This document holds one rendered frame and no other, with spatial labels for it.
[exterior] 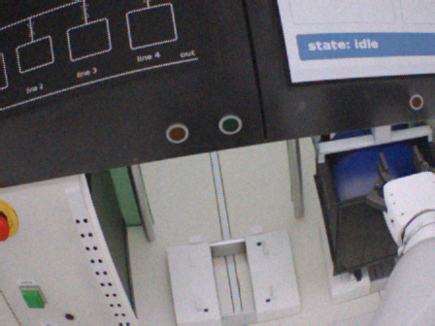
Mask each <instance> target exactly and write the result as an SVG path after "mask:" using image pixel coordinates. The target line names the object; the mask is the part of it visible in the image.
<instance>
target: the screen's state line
mask: <svg viewBox="0 0 435 326"><path fill-rule="evenodd" d="M295 36H296V45H297V47H298V55H299V59H300V61H304V60H308V61H309V60H320V59H322V60H324V59H334V58H335V59H338V58H342V59H344V58H357V57H358V58H360V57H364V58H365V57H369V58H370V57H390V56H392V57H393V56H423V55H424V56H426V55H427V56H429V55H431V56H432V55H435V33H430V32H429V33H427V32H426V33H424V32H422V33H421V32H419V33H418V32H417V33H415V32H413V33H412V32H409V33H408V32H406V33H405V32H402V33H401V32H398V33H397V32H380V33H379V32H371V33H370V32H367V33H366V32H362V33H361V32H358V33H357V32H353V33H352V32H350V33H348V32H345V33H343V32H341V33H337V32H336V33H322V34H321V33H317V34H316V33H313V34H309V33H307V34H297V35H295Z"/></svg>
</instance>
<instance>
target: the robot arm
mask: <svg viewBox="0 0 435 326"><path fill-rule="evenodd" d="M413 149H414V151H413V162H414V166H415V169H416V170H417V174H416V175H413V176H409V177H406V178H402V179H392V178H391V177H390V175H389V174H388V167H387V165H386V161H385V156H384V154H383V153H382V152H379V162H377V163H376V168H377V172H378V176H379V178H378V179H377V182H376V183H375V184H374V187H373V188H372V189H371V191H370V192H369V193H368V195H367V202H366V205H369V206H371V207H373V208H377V209H378V210H380V211H383V212H384V216H385V219H386V223H387V226H388V228H389V231H390V232H391V233H390V234H391V235H392V237H393V239H394V240H395V242H396V243H397V244H398V245H399V246H400V247H399V248H398V256H401V258H400V259H399V260H398V262H397V264H396V265H395V267H394V269H393V271H392V273H391V275H390V277H389V279H388V281H387V284H386V287H385V291H384V293H383V295H382V297H381V300H380V302H379V304H378V307H377V310H376V312H375V314H374V316H373V318H372V320H371V321H370V323H369V325H368V326H435V169H434V168H433V167H431V166H429V165H428V162H426V161H424V160H423V157H422V154H421V152H419V151H418V147H417V146H413ZM382 192H383V194H384V195H385V198H381V197H380V195H381V194H382Z"/></svg>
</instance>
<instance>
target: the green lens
mask: <svg viewBox="0 0 435 326"><path fill-rule="evenodd" d="M241 128H242V120H241V119H239V118H238V117H237V116H235V115H227V116H225V117H223V118H222V119H221V120H220V122H219V129H220V130H221V131H222V132H223V133H225V134H233V133H237V132H238V131H239V130H240V129H241Z"/></svg>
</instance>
